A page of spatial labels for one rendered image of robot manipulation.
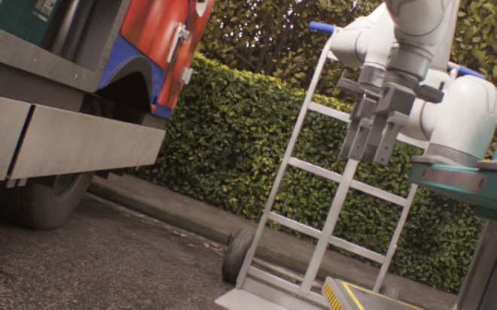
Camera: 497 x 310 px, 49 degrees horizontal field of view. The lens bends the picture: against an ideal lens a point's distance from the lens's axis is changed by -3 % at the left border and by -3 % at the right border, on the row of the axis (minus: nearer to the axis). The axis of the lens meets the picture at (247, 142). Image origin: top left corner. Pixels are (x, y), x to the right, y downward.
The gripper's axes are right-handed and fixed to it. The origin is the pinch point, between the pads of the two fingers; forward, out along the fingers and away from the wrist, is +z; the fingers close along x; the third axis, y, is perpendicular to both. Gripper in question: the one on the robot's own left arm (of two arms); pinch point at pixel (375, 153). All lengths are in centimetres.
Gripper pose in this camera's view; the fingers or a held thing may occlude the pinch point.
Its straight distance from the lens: 119.7
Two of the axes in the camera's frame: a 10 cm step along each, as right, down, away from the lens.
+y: -9.4, -3.5, 0.0
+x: 0.0, 0.0, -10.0
